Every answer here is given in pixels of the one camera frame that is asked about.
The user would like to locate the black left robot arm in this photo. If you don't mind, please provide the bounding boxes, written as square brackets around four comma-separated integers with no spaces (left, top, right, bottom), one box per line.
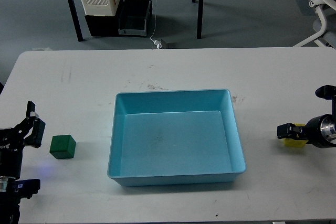
[1,101,45,223]

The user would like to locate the yellow wooden cube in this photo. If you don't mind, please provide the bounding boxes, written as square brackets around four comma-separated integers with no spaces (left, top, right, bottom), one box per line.
[283,130,308,148]

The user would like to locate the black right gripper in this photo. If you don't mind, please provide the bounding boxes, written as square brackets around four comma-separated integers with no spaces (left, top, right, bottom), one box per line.
[277,114,335,148]

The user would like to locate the light blue plastic tray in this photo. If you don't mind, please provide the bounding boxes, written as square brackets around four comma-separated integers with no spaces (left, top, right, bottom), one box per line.
[107,89,246,186]

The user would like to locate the black table leg left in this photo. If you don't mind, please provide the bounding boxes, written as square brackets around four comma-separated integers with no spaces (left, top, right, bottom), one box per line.
[67,0,84,42]

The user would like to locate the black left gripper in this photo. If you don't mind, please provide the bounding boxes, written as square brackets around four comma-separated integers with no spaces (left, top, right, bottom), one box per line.
[1,101,46,178]

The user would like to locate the dark grey open bin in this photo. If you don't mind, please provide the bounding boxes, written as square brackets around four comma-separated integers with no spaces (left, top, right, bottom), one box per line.
[118,0,152,36]

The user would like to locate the black table leg right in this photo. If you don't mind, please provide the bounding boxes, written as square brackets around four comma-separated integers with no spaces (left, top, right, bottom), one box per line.
[196,0,204,39]

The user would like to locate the black storage box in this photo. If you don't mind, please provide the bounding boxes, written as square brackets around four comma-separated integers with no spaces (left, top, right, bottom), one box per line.
[85,0,124,37]

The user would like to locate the white office chair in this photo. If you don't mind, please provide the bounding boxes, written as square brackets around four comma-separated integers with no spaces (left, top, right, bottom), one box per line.
[295,0,335,49]

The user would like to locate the white power adapter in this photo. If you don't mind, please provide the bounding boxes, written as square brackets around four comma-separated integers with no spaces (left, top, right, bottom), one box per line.
[153,40,169,49]

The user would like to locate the green wooden cube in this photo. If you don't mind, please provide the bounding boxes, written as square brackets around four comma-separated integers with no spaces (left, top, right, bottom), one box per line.
[49,135,76,159]

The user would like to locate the white hanging cable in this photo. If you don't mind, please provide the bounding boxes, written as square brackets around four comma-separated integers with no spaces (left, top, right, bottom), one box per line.
[149,0,159,41]

